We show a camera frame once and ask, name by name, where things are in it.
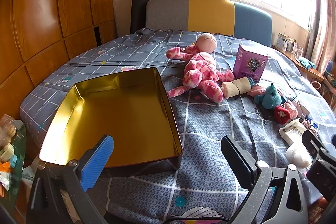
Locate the clear plastic bag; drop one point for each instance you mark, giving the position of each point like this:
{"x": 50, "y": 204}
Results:
{"x": 298, "y": 154}

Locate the cream sock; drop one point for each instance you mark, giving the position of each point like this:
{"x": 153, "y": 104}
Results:
{"x": 233, "y": 88}

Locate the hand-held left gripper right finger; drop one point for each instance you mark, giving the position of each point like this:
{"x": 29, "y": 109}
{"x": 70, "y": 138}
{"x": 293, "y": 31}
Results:
{"x": 240, "y": 158}

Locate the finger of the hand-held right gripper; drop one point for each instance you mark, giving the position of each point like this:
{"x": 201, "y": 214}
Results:
{"x": 313, "y": 144}

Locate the white soft pack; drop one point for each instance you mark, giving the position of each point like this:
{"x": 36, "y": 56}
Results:
{"x": 291, "y": 132}

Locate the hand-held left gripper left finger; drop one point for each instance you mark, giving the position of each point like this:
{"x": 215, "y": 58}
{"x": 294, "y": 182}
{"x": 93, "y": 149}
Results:
{"x": 97, "y": 161}

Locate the teal knit item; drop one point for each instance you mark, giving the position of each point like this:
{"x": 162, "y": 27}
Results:
{"x": 306, "y": 62}

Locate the grey small carton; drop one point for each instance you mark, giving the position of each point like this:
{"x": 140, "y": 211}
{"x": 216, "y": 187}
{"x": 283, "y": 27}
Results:
{"x": 283, "y": 41}

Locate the pink spotted plush giraffe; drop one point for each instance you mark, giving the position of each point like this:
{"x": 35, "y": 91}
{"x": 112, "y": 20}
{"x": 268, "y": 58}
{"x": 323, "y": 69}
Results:
{"x": 202, "y": 66}

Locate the purple carton box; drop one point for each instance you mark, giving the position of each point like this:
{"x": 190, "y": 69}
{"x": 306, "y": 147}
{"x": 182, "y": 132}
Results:
{"x": 249, "y": 64}

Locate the grey checked bedsheet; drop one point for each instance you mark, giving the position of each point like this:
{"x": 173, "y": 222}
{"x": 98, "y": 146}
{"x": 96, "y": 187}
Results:
{"x": 210, "y": 129}

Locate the red plush toy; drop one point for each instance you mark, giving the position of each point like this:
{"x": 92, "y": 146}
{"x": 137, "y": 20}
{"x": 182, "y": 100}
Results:
{"x": 281, "y": 115}

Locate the grey yellow blue headboard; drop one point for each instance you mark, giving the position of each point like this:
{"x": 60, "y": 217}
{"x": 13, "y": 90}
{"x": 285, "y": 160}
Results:
{"x": 168, "y": 14}

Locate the wooden side table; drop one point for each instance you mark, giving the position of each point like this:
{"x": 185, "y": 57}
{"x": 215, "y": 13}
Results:
{"x": 307, "y": 70}

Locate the gold metal tin box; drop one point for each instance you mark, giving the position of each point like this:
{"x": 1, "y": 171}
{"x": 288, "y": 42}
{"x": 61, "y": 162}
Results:
{"x": 118, "y": 113}

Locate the clear snack bag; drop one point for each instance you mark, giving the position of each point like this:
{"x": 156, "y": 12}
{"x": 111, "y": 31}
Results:
{"x": 8, "y": 129}

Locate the blue plush toy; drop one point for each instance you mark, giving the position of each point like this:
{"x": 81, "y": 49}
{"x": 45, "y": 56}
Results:
{"x": 270, "y": 98}

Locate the wooden wardrobe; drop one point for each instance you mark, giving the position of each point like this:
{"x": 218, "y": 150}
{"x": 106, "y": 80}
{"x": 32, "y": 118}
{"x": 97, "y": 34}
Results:
{"x": 39, "y": 16}

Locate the glass side table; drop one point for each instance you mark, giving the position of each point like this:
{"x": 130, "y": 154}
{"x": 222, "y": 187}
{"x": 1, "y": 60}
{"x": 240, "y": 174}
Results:
{"x": 15, "y": 182}

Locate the white knit gloves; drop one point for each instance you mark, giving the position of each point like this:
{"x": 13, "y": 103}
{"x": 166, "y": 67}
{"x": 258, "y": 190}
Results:
{"x": 292, "y": 108}

